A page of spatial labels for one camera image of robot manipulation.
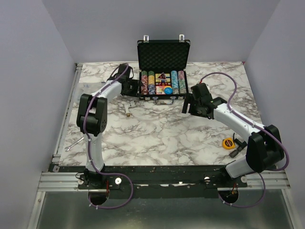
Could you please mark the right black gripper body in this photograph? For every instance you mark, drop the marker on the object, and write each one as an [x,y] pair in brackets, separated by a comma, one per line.
[195,108]

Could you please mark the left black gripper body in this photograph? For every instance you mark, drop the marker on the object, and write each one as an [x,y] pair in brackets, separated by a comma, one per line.
[132,88]

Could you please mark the blue round button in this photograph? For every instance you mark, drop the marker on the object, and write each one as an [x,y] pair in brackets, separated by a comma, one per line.
[170,90]

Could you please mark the red playing card box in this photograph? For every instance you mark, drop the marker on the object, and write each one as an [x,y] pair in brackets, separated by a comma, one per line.
[159,89]

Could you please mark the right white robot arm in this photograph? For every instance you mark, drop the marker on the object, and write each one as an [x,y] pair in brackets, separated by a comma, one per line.
[264,148]

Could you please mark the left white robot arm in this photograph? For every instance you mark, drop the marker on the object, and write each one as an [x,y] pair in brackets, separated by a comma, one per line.
[92,120]

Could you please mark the white plastic faucet part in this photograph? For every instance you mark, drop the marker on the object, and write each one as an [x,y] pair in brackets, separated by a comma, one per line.
[128,106]

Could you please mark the black poker chip case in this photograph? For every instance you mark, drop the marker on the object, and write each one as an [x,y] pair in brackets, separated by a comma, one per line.
[163,56]

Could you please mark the clear plastic organizer box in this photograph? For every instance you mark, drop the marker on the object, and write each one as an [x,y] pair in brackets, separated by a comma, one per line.
[86,88]

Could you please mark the yellow black tape measure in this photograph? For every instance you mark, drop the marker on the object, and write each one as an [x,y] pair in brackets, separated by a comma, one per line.
[228,144]

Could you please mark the small black cylinder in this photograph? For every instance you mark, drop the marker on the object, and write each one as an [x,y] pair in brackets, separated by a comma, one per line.
[241,146]

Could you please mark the silver wrench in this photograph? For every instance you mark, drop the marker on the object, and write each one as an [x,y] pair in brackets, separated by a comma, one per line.
[68,148]

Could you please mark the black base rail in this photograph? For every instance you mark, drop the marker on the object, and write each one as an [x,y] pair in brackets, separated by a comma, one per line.
[121,182]

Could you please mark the aluminium extrusion frame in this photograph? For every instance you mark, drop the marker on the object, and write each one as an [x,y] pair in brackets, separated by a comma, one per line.
[155,135]

